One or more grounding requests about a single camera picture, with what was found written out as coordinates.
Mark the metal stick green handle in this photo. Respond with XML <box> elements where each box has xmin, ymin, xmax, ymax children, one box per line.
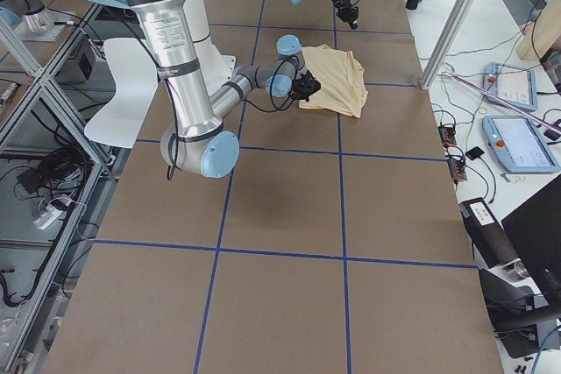
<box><xmin>443</xmin><ymin>71</ymin><xmax>561</xmax><ymax>135</ymax></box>

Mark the blue teach pendant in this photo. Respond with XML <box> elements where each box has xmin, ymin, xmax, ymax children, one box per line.
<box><xmin>482</xmin><ymin>62</ymin><xmax>537</xmax><ymax>111</ymax></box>
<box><xmin>482</xmin><ymin>116</ymin><xmax>560</xmax><ymax>174</ymax></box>

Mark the black monitor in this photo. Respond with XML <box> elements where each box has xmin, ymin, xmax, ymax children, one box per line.
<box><xmin>502</xmin><ymin>177</ymin><xmax>561</xmax><ymax>304</ymax></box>

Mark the white chair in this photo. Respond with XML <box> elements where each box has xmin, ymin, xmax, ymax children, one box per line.
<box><xmin>84</xmin><ymin>38</ymin><xmax>159</xmax><ymax>149</ymax></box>

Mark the cream yellow long-sleeve shirt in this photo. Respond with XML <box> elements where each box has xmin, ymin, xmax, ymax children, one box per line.
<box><xmin>299</xmin><ymin>45</ymin><xmax>368</xmax><ymax>118</ymax></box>

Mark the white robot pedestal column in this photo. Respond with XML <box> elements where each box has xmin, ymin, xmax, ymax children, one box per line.
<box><xmin>183</xmin><ymin>0</ymin><xmax>236</xmax><ymax>95</ymax></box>

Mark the far blue teach pendant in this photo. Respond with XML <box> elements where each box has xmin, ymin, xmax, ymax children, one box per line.
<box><xmin>482</xmin><ymin>62</ymin><xmax>537</xmax><ymax>111</ymax></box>

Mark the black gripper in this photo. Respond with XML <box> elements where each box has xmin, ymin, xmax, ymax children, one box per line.
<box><xmin>289</xmin><ymin>76</ymin><xmax>320</xmax><ymax>102</ymax></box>
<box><xmin>332</xmin><ymin>0</ymin><xmax>359</xmax><ymax>30</ymax></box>

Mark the aluminium frame post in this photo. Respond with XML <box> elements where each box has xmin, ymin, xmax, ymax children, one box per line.
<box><xmin>419</xmin><ymin>0</ymin><xmax>474</xmax><ymax>90</ymax></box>

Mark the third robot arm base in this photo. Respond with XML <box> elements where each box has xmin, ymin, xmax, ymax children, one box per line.
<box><xmin>1</xmin><ymin>0</ymin><xmax>61</xmax><ymax>42</ymax></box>

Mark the near blue teach pendant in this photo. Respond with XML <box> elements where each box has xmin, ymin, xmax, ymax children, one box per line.
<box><xmin>482</xmin><ymin>116</ymin><xmax>560</xmax><ymax>174</ymax></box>

